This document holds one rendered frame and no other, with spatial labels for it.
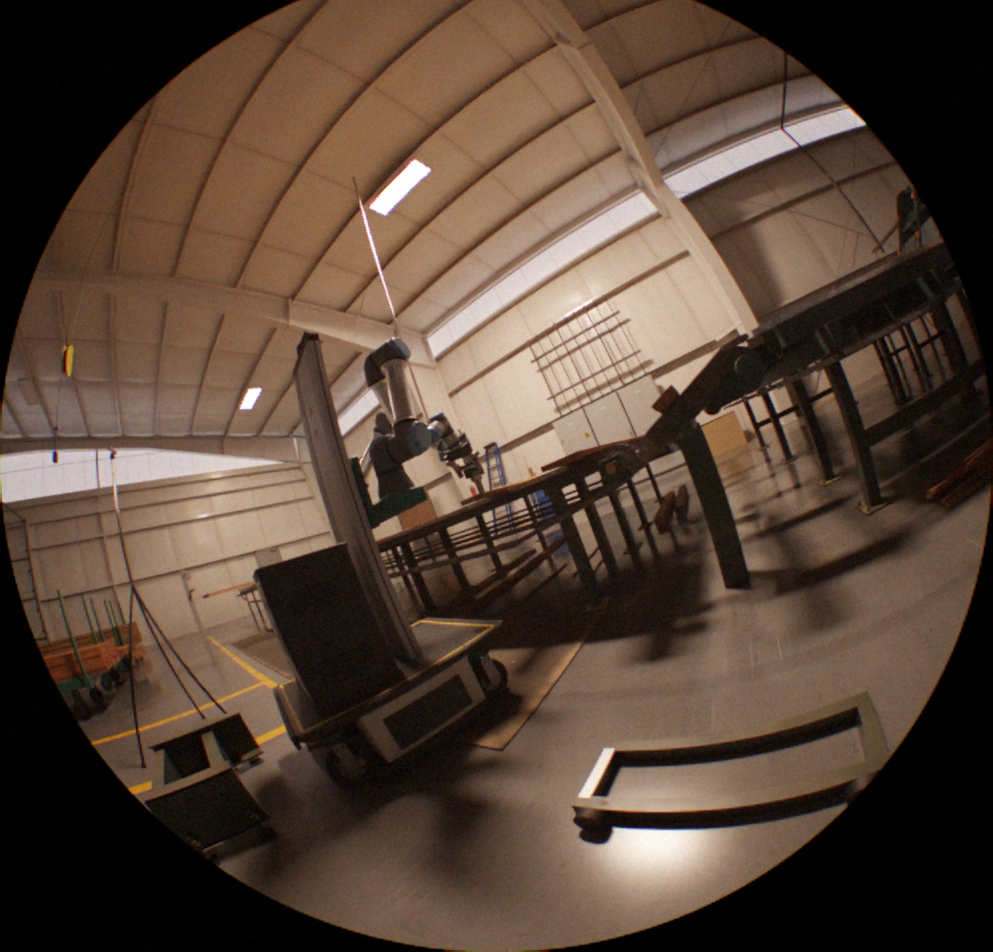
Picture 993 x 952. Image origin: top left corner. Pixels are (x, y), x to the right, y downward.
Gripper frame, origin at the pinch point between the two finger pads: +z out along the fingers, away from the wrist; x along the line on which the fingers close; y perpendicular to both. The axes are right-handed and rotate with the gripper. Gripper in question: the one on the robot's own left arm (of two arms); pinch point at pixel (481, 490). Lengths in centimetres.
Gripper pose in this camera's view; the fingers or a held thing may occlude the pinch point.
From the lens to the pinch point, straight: 195.3
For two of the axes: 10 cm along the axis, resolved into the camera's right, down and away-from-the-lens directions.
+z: 3.6, 9.2, -1.3
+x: 4.9, -0.7, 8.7
